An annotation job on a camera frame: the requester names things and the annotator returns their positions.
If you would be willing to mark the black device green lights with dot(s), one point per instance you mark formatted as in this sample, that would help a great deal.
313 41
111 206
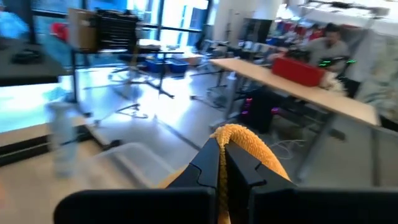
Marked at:
334 62

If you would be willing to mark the floral patterned partition panel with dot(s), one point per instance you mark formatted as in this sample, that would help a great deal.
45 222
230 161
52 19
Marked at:
382 77

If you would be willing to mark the black computer tower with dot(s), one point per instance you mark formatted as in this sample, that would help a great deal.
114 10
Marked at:
261 112

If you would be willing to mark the orange microfiber towel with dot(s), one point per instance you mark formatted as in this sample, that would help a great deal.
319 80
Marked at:
248 140

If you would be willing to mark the person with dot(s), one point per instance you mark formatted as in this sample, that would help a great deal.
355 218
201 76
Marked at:
326 46

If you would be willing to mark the wooden desk grey legs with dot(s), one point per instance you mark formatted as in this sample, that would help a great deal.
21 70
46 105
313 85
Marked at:
311 93

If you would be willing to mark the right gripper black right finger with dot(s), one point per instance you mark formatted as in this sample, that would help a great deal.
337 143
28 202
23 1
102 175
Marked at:
311 208

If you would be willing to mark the clear plastic bin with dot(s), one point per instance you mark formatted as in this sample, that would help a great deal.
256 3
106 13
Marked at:
133 165

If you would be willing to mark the dark desk with pegboard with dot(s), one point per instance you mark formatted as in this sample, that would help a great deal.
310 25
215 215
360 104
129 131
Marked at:
155 51

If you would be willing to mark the black pegboard rack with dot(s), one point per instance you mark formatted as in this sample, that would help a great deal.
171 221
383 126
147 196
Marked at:
116 31

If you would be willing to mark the black tripod stand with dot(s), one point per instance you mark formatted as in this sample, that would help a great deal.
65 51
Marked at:
162 77

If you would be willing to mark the dark grey table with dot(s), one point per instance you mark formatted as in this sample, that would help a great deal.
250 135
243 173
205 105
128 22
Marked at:
28 71

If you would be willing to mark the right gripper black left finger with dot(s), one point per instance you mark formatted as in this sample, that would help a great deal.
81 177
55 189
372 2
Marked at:
140 208

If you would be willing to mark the white air freshener spray bottle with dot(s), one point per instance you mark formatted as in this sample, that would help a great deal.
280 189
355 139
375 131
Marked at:
63 140

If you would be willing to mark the brown cardboard box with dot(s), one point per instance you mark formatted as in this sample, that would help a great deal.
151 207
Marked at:
81 29

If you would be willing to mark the white cloth pile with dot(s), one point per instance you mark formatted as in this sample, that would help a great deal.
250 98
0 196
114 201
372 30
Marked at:
331 84

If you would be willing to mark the blue storage bin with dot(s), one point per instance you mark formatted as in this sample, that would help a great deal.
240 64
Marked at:
179 67
157 67

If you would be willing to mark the red plastic bin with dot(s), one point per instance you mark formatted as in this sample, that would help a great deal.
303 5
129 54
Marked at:
297 73

